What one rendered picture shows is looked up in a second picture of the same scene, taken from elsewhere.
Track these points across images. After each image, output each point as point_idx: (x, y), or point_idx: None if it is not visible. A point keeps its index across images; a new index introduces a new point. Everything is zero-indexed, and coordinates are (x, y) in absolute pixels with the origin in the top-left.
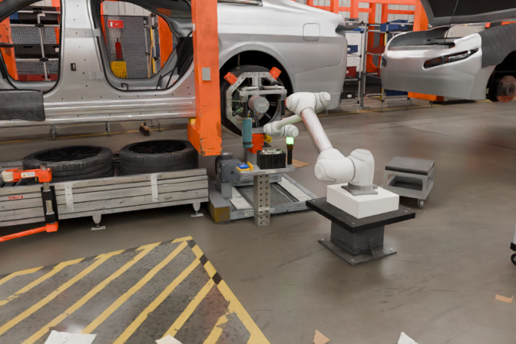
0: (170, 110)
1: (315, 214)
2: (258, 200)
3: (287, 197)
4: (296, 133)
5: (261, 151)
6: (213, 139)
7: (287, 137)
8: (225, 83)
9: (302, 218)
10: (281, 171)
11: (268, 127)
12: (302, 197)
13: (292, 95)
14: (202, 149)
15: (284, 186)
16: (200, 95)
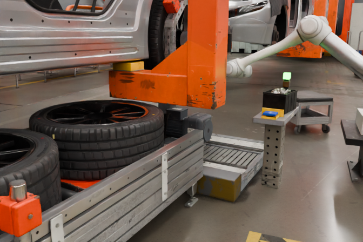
0: (111, 49)
1: (284, 159)
2: (280, 155)
3: (242, 149)
4: (251, 72)
5: (275, 92)
6: (222, 82)
7: (241, 77)
8: (161, 11)
9: (286, 166)
10: (295, 113)
11: (234, 65)
12: (257, 145)
13: (313, 17)
14: (215, 99)
15: (215, 140)
16: (217, 15)
